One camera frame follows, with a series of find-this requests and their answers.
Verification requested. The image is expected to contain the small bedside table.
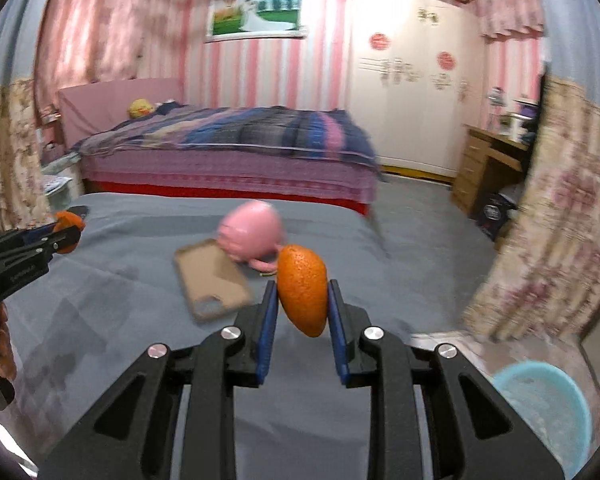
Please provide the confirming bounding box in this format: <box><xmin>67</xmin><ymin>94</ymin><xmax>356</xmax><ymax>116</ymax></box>
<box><xmin>39</xmin><ymin>152</ymin><xmax>83</xmax><ymax>212</ymax></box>

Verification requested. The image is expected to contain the wooden desk with drawers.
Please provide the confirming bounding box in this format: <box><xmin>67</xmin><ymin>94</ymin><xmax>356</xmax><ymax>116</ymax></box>
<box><xmin>451</xmin><ymin>124</ymin><xmax>532</xmax><ymax>217</ymax></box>

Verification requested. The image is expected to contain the pink floral valance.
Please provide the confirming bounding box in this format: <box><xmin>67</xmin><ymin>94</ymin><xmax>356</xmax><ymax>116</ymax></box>
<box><xmin>475</xmin><ymin>0</ymin><xmax>547</xmax><ymax>41</ymax></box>

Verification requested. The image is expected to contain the brown phone case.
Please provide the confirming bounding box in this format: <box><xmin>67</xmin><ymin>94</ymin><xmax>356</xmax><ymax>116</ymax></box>
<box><xmin>173</xmin><ymin>237</ymin><xmax>254</xmax><ymax>324</ymax></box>

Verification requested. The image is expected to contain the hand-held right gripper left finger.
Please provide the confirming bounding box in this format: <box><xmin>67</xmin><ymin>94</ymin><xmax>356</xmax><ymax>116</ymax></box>
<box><xmin>37</xmin><ymin>281</ymin><xmax>279</xmax><ymax>480</ymax></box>

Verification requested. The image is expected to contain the orange fruit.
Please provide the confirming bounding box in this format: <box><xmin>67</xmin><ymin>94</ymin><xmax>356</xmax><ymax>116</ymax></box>
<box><xmin>277</xmin><ymin>244</ymin><xmax>328</xmax><ymax>338</ymax></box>

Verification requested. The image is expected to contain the dark bag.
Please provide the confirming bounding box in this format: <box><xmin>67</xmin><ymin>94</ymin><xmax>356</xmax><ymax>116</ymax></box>
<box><xmin>472</xmin><ymin>184</ymin><xmax>520</xmax><ymax>242</ymax></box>

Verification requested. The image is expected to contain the bed with purple sheet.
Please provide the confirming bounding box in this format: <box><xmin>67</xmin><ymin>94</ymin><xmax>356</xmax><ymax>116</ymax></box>
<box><xmin>57</xmin><ymin>77</ymin><xmax>382</xmax><ymax>218</ymax></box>

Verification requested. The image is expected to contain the pink plastic toy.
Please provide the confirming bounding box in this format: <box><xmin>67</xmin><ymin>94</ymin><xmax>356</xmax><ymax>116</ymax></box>
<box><xmin>217</xmin><ymin>200</ymin><xmax>287</xmax><ymax>273</ymax></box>

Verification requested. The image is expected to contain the white wardrobe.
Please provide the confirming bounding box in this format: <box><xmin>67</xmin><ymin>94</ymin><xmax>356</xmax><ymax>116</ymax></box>
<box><xmin>347</xmin><ymin>0</ymin><xmax>483</xmax><ymax>178</ymax></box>

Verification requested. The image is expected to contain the light blue plastic basket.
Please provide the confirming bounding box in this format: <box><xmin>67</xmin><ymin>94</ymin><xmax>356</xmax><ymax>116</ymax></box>
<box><xmin>492</xmin><ymin>362</ymin><xmax>594</xmax><ymax>479</ymax></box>

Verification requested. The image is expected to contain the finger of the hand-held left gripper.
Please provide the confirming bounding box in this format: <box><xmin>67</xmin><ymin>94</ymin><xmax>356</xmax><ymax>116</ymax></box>
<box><xmin>0</xmin><ymin>222</ymin><xmax>81</xmax><ymax>248</ymax></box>
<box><xmin>0</xmin><ymin>235</ymin><xmax>81</xmax><ymax>265</ymax></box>

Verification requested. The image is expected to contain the floral curtain with blue band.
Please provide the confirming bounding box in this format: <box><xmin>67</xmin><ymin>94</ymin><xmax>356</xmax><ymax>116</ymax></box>
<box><xmin>0</xmin><ymin>77</ymin><xmax>52</xmax><ymax>237</ymax></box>
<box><xmin>460</xmin><ymin>0</ymin><xmax>600</xmax><ymax>348</ymax></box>

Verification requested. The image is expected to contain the blue and purple striped quilt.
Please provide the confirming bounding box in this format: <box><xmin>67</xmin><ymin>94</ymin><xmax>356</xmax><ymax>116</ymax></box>
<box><xmin>77</xmin><ymin>105</ymin><xmax>382</xmax><ymax>171</ymax></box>

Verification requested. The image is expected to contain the yellow plush toy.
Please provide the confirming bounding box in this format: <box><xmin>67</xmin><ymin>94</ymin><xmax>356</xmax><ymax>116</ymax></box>
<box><xmin>128</xmin><ymin>98</ymin><xmax>156</xmax><ymax>120</ymax></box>

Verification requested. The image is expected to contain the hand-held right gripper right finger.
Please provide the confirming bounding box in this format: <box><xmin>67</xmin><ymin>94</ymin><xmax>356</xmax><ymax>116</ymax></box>
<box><xmin>328</xmin><ymin>280</ymin><xmax>563</xmax><ymax>480</ymax></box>

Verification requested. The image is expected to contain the small orange peel piece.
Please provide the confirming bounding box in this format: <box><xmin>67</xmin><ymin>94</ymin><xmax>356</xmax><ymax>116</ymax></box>
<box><xmin>54</xmin><ymin>211</ymin><xmax>87</xmax><ymax>254</ymax></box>

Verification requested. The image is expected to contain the person's left hand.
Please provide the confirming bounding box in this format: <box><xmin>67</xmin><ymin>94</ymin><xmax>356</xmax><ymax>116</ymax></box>
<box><xmin>0</xmin><ymin>304</ymin><xmax>18</xmax><ymax>382</ymax></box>

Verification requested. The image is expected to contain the wall poster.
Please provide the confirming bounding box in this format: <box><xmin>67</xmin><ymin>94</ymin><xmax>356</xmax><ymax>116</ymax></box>
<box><xmin>204</xmin><ymin>0</ymin><xmax>310</xmax><ymax>44</ymax></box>

